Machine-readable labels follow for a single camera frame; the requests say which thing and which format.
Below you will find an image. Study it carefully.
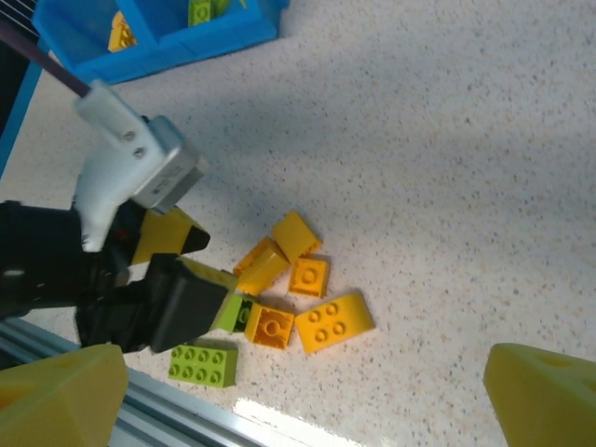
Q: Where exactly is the blue table edge strip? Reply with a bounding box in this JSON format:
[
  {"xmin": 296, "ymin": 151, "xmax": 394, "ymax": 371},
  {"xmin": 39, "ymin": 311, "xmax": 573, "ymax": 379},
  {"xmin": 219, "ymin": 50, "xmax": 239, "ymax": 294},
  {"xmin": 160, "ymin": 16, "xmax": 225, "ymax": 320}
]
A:
[{"xmin": 0, "ymin": 39, "xmax": 51, "ymax": 181}]

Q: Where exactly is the small green lego brick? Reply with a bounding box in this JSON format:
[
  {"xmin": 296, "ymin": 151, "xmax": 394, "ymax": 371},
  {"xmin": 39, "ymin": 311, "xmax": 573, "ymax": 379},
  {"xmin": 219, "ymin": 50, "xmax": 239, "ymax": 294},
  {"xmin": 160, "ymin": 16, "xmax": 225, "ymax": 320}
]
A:
[{"xmin": 209, "ymin": 295, "xmax": 256, "ymax": 334}]

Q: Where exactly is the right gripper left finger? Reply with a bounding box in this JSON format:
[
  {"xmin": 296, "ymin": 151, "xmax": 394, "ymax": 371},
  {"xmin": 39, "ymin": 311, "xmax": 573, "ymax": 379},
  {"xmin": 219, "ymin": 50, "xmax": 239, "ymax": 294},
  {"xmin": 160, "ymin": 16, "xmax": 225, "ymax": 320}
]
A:
[{"xmin": 0, "ymin": 343, "xmax": 129, "ymax": 447}]

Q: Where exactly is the small orange lego brick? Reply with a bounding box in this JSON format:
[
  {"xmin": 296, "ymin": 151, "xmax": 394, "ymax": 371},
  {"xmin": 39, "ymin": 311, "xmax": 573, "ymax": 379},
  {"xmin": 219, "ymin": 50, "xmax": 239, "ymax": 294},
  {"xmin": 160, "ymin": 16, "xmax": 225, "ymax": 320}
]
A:
[
  {"xmin": 244, "ymin": 305, "xmax": 296, "ymax": 350},
  {"xmin": 288, "ymin": 257, "xmax": 331, "ymax": 300}
]

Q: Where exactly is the orange sloped lego brick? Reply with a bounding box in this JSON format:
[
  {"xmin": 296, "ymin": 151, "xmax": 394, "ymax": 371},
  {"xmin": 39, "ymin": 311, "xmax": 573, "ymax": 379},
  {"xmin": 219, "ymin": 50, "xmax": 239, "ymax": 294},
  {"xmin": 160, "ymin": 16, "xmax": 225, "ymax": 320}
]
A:
[
  {"xmin": 270, "ymin": 210, "xmax": 323, "ymax": 264},
  {"xmin": 293, "ymin": 291, "xmax": 376, "ymax": 356}
]

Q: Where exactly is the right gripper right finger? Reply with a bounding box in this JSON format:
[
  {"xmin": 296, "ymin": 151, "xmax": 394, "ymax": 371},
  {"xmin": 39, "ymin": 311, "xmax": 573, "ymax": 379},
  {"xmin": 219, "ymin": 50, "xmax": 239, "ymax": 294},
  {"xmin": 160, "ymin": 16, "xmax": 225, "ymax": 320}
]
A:
[{"xmin": 482, "ymin": 343, "xmax": 596, "ymax": 447}]

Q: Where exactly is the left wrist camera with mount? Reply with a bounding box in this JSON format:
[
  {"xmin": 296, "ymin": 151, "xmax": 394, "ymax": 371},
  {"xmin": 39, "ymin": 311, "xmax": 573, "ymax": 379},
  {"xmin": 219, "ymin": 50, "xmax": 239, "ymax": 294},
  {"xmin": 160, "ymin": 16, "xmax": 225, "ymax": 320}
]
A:
[{"xmin": 73, "ymin": 78, "xmax": 210, "ymax": 252}]

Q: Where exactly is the blue plastic bin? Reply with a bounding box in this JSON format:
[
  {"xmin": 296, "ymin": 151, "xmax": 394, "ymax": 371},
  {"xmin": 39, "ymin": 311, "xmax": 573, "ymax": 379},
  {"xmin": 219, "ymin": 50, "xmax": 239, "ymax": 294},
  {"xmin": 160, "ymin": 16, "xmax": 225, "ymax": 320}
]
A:
[
  {"xmin": 115, "ymin": 0, "xmax": 291, "ymax": 66},
  {"xmin": 32, "ymin": 0, "xmax": 162, "ymax": 86}
]

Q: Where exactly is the aluminium mounting rail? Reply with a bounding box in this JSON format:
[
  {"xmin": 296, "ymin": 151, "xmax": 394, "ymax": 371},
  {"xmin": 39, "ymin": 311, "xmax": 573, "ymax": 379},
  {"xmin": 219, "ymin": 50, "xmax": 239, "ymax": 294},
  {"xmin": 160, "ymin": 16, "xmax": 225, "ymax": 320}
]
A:
[{"xmin": 0, "ymin": 318, "xmax": 280, "ymax": 447}]

